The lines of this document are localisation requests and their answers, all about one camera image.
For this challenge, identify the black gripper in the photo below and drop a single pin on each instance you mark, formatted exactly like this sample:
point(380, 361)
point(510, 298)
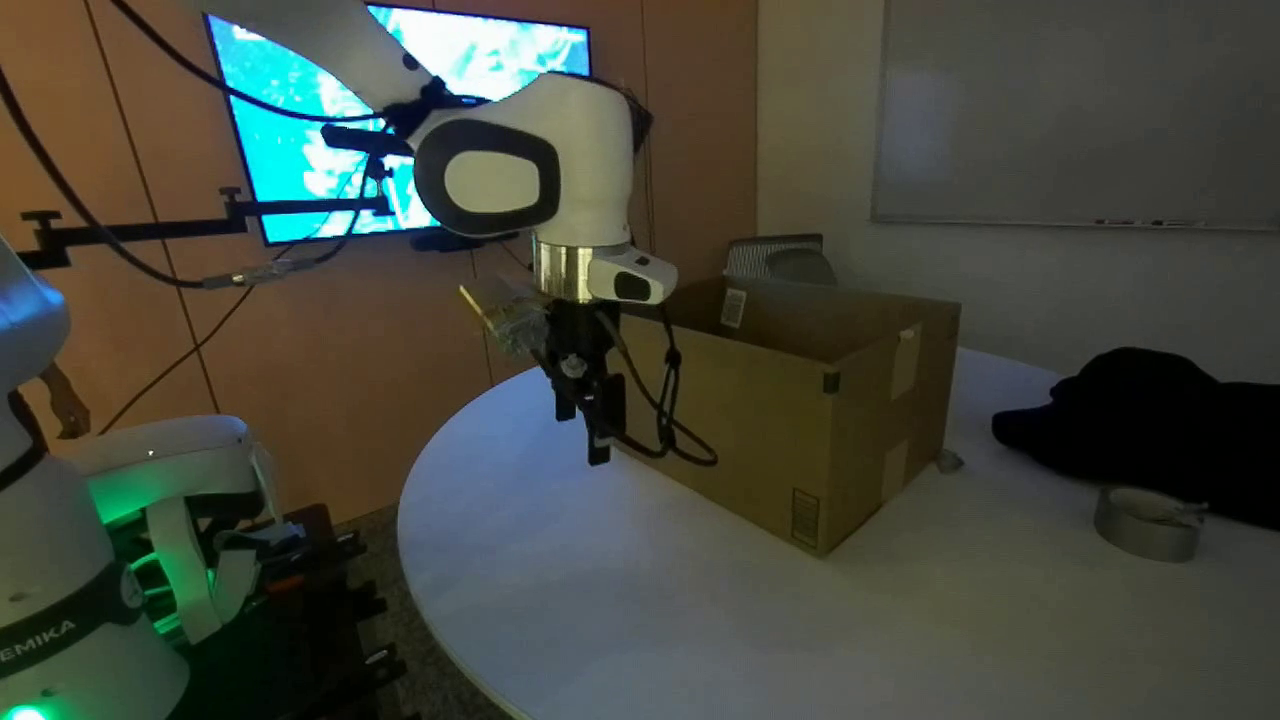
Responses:
point(581, 333)

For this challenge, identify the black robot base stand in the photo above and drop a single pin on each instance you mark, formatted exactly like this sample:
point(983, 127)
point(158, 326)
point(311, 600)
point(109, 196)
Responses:
point(285, 627)

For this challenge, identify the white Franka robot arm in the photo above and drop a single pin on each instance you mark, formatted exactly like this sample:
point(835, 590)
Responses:
point(535, 161)

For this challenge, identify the brown cardboard box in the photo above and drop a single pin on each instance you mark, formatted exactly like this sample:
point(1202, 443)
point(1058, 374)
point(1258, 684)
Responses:
point(802, 401)

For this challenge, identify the grey chair back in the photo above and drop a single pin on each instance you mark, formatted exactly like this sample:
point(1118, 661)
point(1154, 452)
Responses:
point(785, 260)

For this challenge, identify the black cloth bundle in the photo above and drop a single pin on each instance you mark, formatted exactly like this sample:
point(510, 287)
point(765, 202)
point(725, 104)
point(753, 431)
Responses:
point(1160, 425)

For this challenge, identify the grey whiteboard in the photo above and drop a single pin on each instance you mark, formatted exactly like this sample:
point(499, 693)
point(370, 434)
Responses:
point(1081, 113)

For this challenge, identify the grey tape roll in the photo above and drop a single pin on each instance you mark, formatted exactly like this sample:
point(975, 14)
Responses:
point(1150, 526)

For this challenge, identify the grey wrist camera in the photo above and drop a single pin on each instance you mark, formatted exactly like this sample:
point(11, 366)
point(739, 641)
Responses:
point(634, 279)

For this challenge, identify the wall monitor screen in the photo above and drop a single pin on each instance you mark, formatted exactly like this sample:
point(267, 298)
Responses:
point(307, 144)

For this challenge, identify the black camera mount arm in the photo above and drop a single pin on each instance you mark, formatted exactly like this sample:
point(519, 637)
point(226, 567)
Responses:
point(161, 227)

